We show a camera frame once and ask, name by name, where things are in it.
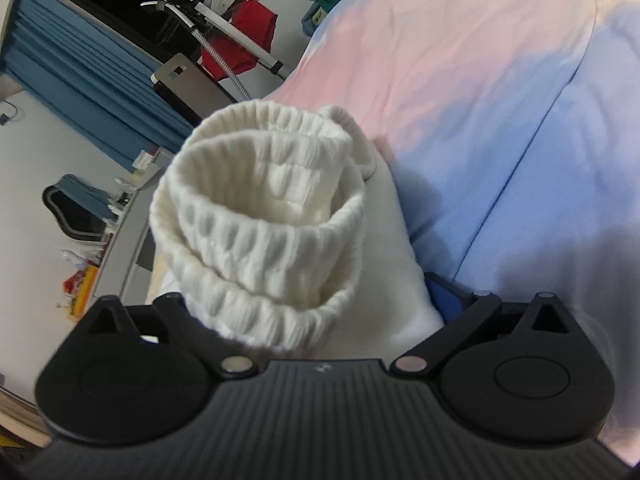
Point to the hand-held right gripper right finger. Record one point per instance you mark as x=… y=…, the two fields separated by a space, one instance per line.
x=447 y=300

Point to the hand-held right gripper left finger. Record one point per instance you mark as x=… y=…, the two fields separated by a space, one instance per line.
x=200 y=330

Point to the white ribbed sock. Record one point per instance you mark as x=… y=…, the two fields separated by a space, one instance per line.
x=260 y=230

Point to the grey desk with drawers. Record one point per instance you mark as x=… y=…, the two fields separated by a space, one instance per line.
x=135 y=230

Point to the yellow box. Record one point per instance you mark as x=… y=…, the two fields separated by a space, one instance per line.
x=86 y=292

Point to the black office chair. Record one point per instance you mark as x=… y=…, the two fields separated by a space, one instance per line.
x=75 y=210

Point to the bed with pink blue sheet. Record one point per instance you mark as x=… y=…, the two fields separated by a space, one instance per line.
x=475 y=110

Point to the blue curtain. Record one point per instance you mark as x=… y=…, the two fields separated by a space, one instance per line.
x=90 y=75

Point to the red garment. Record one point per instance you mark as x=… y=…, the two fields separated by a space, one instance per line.
x=240 y=40

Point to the garment steamer stand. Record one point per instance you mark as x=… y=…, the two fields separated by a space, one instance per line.
x=225 y=25

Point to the beige panel with black frame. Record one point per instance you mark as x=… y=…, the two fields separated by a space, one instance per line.
x=192 y=77

